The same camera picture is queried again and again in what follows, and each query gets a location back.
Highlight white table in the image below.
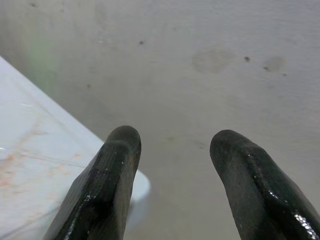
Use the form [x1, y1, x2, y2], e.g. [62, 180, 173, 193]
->
[0, 56, 151, 240]

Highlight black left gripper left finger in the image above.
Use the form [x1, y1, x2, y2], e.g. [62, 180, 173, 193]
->
[42, 125, 142, 240]

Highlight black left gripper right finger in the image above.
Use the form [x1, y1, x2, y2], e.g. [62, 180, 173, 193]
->
[209, 129, 320, 240]

